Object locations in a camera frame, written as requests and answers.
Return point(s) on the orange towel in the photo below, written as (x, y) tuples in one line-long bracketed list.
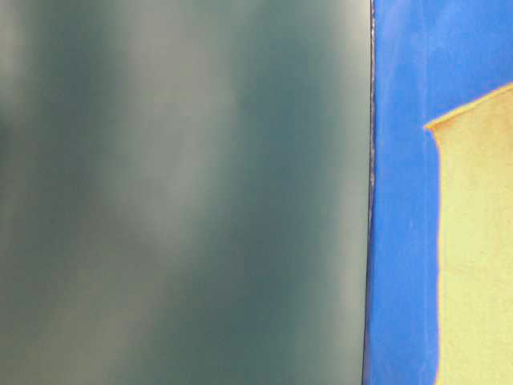
[(474, 292)]

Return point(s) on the blue table cloth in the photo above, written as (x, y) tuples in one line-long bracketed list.
[(429, 57)]

